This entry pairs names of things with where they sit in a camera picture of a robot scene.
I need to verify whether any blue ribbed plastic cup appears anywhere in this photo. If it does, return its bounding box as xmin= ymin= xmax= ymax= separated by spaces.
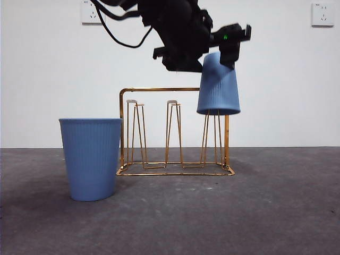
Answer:
xmin=196 ymin=52 xmax=242 ymax=116
xmin=58 ymin=118 xmax=123 ymax=202

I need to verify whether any gold wire cup rack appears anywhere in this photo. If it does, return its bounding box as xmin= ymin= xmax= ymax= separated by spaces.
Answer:
xmin=116 ymin=87 xmax=236 ymax=177

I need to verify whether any long black cable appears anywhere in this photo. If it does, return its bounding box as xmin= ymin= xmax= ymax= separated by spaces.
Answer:
xmin=90 ymin=0 xmax=154 ymax=49

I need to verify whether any short black cable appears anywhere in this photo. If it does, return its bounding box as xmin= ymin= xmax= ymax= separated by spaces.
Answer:
xmin=99 ymin=4 xmax=141 ymax=21

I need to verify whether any white wall socket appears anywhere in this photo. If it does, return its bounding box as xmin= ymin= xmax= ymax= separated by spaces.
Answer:
xmin=81 ymin=0 xmax=106 ymax=26
xmin=311 ymin=2 xmax=335 ymax=28

